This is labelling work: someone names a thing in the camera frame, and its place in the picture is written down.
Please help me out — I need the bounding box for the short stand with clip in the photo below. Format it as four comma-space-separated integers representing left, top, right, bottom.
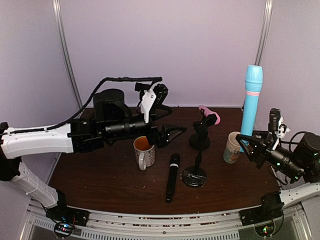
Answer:
188, 133, 211, 150

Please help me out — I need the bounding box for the pink toy microphone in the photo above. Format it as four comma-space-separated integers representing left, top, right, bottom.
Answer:
198, 105, 221, 125

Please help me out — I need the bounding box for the short stand with taped base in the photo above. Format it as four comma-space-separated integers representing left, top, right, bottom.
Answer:
181, 115, 217, 188

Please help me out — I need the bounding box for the blue toy microphone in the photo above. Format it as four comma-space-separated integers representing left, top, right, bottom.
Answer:
239, 64, 264, 154

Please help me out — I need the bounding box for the tall black phone stand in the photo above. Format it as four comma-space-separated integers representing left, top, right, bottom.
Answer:
134, 82, 150, 110

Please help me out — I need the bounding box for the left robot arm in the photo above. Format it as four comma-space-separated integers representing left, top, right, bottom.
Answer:
0, 84, 186, 215

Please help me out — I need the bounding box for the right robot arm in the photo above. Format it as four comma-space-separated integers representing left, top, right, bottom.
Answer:
235, 131, 320, 225

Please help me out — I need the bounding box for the floral ceramic mug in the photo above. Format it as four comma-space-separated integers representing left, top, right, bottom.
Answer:
223, 131, 241, 164

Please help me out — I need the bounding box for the white mug orange inside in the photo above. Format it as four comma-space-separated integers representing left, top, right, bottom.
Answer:
133, 136, 156, 171

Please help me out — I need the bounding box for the black wireless microphone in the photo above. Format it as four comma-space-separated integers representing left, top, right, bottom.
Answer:
165, 153, 181, 203

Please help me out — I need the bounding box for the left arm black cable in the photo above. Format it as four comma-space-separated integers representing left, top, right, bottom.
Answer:
4, 76, 163, 133

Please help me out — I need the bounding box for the front aluminium rail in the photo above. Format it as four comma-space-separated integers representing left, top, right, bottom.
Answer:
24, 208, 306, 240

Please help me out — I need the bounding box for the right aluminium frame post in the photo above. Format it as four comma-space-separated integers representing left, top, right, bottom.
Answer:
254, 0, 273, 66

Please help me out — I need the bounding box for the aluminium frame post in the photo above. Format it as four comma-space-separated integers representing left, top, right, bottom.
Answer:
254, 0, 273, 66
52, 0, 83, 109

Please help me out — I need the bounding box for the left aluminium frame post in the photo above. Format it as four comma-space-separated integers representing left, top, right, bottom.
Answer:
52, 0, 83, 109

